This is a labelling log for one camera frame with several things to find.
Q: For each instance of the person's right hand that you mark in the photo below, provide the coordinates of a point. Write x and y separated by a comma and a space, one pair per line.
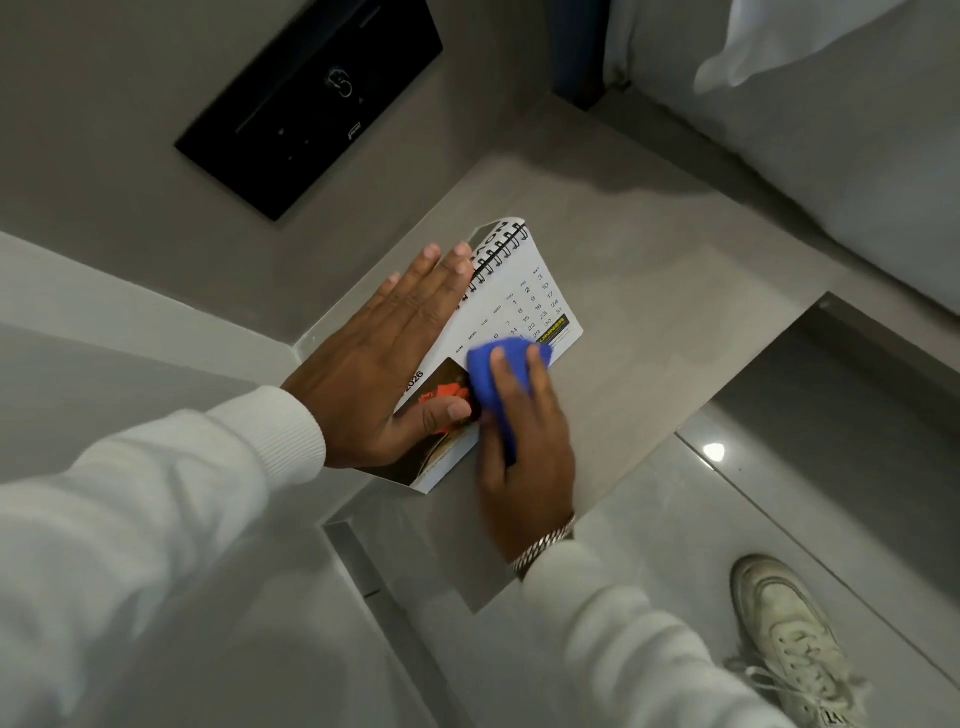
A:
532, 465

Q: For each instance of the person's left little finger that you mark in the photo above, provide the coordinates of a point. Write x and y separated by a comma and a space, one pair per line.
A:
384, 296

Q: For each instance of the black wall switch panel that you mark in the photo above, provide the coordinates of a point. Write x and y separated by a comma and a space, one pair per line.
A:
315, 105

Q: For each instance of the blue cleaning cloth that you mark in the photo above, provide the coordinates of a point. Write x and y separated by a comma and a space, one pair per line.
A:
484, 364

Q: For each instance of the person's left thumb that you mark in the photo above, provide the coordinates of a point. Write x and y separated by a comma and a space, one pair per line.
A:
439, 416

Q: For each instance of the person's right middle finger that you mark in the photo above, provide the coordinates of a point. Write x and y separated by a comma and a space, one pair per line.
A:
541, 375

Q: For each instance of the person's left middle finger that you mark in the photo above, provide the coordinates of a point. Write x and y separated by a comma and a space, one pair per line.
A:
450, 277

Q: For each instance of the white sneaker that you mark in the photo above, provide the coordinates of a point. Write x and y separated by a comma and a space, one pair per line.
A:
787, 637

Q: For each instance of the person's right forearm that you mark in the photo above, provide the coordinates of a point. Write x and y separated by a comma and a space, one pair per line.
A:
637, 645

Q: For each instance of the white bed mattress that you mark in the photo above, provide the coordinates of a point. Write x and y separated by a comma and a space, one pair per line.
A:
840, 150

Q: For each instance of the white pillow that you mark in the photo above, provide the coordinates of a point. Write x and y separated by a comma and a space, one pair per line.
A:
780, 41

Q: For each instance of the person's left hand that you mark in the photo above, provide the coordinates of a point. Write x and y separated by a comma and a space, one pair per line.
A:
367, 367

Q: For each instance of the person's right thumb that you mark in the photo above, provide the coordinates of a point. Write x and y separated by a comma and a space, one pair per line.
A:
487, 442

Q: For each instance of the dark headboard panel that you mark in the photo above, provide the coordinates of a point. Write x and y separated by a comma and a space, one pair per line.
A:
581, 45

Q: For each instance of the white spiral desk calendar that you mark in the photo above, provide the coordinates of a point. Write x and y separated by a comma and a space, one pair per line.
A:
517, 300

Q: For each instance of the person's left forearm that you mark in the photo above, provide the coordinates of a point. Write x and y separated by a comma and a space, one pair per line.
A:
165, 540

